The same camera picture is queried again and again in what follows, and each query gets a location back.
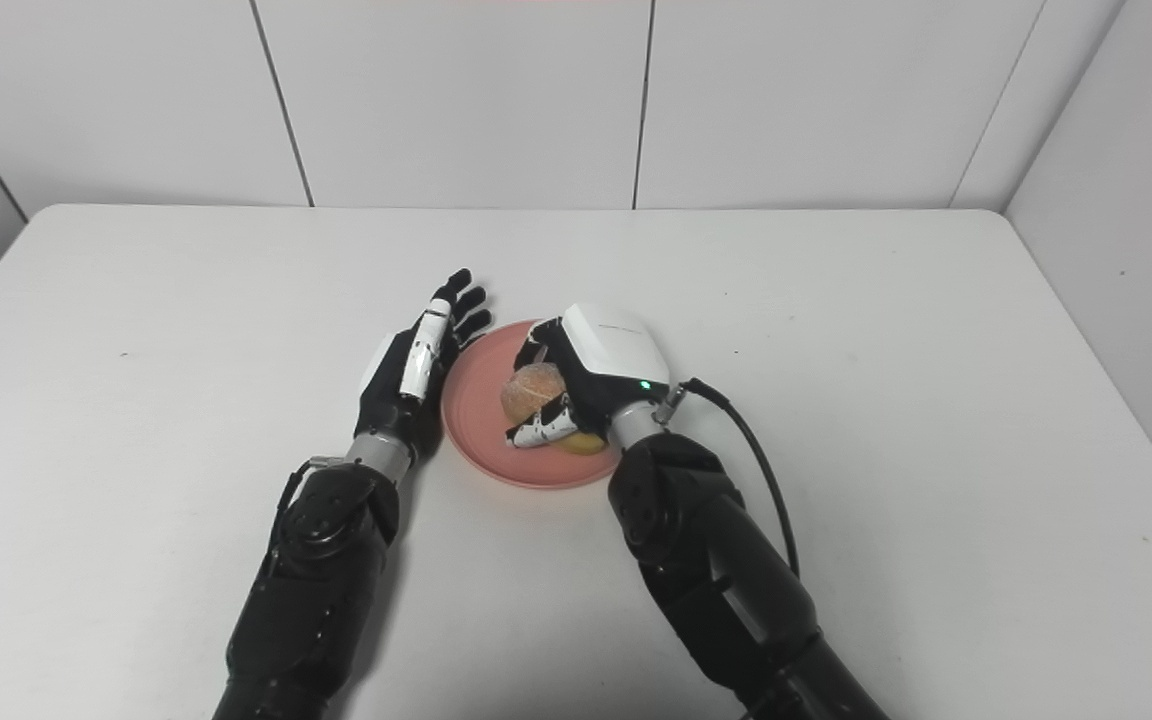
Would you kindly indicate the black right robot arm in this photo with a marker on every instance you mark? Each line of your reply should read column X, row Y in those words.
column 716, row 570

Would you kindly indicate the oval bread roll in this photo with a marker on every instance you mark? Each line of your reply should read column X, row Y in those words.
column 534, row 388

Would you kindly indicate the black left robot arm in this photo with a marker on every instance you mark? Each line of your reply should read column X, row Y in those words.
column 316, row 580

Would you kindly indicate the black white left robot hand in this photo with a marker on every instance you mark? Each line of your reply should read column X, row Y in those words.
column 386, row 400

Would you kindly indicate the pink round plate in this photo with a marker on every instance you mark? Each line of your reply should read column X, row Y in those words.
column 476, row 420

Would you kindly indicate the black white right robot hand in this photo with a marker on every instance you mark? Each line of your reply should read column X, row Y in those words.
column 611, row 350

